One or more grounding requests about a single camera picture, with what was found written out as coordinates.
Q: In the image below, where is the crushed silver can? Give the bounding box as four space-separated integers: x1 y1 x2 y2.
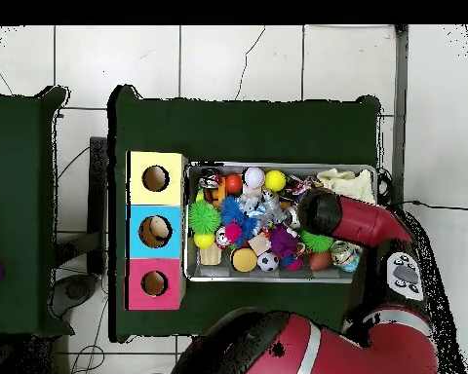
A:
284 205 302 230

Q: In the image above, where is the shallow metal mesh bin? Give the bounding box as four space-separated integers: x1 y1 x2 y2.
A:
183 161 378 284

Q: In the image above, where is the wooden box with three holes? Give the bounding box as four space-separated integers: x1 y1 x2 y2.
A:
125 150 188 312

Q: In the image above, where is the blue puffer ball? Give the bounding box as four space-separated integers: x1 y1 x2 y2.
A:
218 195 258 246

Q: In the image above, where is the small orange ball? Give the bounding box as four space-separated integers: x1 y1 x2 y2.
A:
224 173 244 195

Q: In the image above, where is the green puffer ball with eyes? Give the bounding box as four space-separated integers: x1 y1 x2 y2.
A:
187 199 222 236

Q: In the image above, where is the white baseball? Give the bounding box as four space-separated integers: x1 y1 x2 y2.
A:
243 166 266 190

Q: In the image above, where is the yellow smiley ball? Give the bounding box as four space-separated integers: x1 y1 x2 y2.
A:
263 169 288 193

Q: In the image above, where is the orange round sponge disc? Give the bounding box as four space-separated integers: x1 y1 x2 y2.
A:
230 247 259 274

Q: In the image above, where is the purple spiky fish toy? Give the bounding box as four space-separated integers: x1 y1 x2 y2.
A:
268 225 299 260

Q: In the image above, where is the small soccer ball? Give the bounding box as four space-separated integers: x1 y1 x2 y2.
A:
256 251 280 273

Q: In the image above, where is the cream knitted cloth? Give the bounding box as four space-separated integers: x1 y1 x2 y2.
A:
317 168 376 205

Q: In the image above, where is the grey rounded floor object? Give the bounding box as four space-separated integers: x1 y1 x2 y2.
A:
48 272 99 318

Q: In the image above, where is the grey metal pole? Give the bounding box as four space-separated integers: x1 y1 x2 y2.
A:
389 24 410 206

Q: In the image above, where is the black cable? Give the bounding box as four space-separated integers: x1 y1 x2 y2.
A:
397 199 468 211

